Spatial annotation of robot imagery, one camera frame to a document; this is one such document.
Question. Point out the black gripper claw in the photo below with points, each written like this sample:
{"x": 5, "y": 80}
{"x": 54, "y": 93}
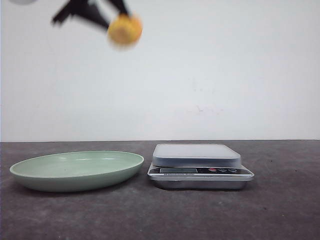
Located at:
{"x": 82, "y": 9}
{"x": 120, "y": 6}

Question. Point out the silver digital kitchen scale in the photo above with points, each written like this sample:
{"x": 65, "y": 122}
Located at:
{"x": 198, "y": 166}

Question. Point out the green shallow plate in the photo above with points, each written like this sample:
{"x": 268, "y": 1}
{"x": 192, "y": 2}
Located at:
{"x": 76, "y": 171}

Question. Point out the yellow corn cob piece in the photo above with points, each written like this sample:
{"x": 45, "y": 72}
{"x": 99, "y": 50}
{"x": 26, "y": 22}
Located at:
{"x": 125, "y": 30}

